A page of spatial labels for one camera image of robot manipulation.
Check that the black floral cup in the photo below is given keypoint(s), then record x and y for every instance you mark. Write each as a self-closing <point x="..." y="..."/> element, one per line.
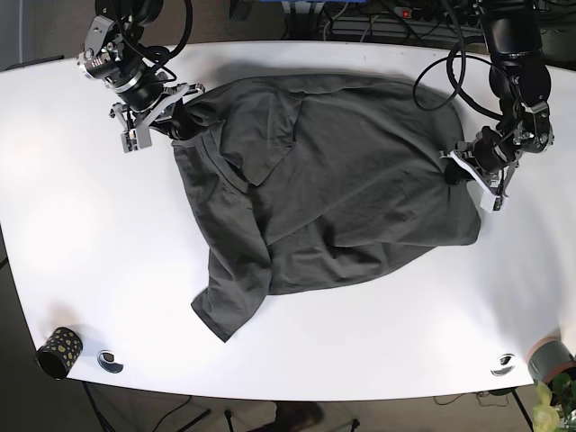
<point x="59" y="353"/>

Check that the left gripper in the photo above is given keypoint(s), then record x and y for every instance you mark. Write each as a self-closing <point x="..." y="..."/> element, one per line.
<point x="488" y="160"/>

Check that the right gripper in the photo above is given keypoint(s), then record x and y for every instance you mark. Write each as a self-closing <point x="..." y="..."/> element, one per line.
<point x="160" y="109"/>

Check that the right metal table grommet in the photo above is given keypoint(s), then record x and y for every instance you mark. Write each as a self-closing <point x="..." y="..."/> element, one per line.
<point x="504" y="365"/>

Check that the grey plant pot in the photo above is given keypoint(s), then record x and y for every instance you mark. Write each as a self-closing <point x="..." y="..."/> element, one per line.
<point x="548" y="358"/>

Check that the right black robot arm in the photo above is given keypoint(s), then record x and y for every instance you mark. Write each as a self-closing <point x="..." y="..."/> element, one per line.
<point x="113" y="54"/>

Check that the metal table grommet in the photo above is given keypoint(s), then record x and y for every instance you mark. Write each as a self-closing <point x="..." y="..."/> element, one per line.
<point x="504" y="365"/>
<point x="108" y="361"/>

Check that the dark grey T-shirt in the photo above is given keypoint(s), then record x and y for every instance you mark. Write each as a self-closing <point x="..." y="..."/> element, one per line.
<point x="311" y="182"/>

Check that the left metal table grommet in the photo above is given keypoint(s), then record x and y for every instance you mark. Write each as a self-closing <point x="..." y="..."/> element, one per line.
<point x="108" y="361"/>

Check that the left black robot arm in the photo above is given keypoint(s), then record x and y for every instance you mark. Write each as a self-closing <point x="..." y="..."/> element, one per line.
<point x="521" y="81"/>

